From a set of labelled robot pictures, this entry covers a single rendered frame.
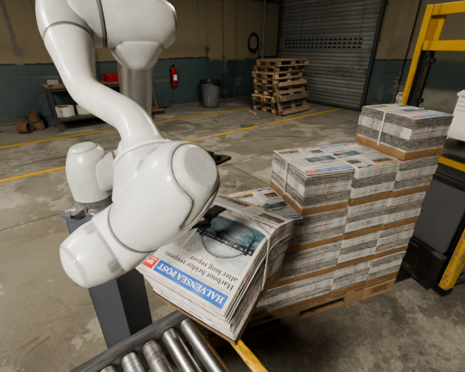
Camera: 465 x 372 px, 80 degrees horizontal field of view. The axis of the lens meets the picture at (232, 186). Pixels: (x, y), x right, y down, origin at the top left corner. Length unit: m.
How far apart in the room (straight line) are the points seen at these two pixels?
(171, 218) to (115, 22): 0.57
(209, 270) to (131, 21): 0.62
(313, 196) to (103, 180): 0.96
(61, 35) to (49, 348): 1.84
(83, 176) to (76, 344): 1.24
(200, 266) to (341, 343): 1.48
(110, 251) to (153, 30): 0.57
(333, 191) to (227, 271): 0.96
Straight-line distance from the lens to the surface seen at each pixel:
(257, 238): 0.72
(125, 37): 0.81
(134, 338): 1.03
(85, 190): 1.22
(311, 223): 1.53
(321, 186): 1.44
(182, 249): 0.73
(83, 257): 0.45
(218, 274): 0.67
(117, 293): 1.48
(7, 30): 7.45
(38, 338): 2.29
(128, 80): 0.92
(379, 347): 2.12
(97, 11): 0.80
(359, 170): 1.55
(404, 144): 1.75
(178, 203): 0.32
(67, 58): 0.70
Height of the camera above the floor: 1.62
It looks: 27 degrees down
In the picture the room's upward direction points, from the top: straight up
